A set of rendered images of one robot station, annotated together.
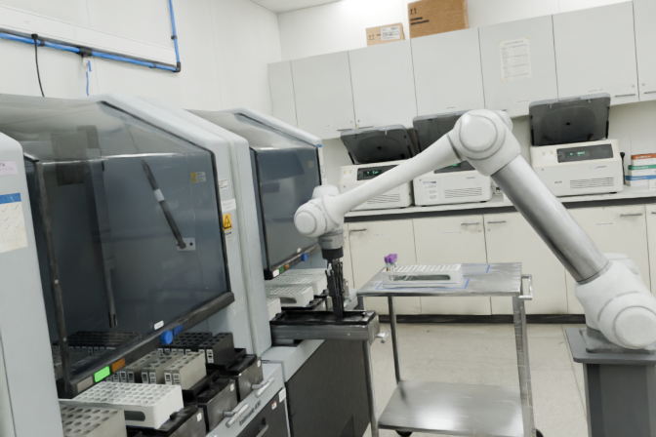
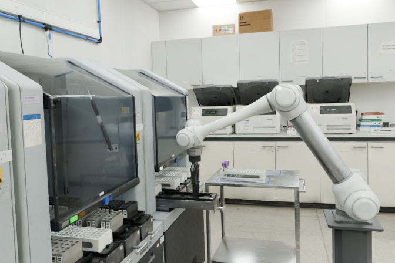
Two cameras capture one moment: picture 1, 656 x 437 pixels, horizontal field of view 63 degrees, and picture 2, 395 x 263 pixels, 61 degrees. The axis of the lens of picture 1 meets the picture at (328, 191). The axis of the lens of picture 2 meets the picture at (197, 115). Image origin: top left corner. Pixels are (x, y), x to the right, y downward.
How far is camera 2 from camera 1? 0.18 m
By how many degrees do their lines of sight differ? 4
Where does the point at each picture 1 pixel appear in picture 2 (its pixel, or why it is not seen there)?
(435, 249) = (245, 160)
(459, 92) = (265, 68)
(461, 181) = (263, 121)
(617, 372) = (351, 234)
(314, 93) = (178, 61)
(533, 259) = (302, 169)
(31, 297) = (42, 172)
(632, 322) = (362, 206)
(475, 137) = (284, 98)
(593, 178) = (339, 124)
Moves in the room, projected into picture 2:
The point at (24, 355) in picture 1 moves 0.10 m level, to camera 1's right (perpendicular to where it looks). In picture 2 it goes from (36, 205) to (70, 203)
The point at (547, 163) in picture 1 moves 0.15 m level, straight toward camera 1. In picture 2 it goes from (314, 114) to (314, 114)
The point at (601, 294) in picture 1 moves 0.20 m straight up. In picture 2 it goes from (346, 189) to (346, 147)
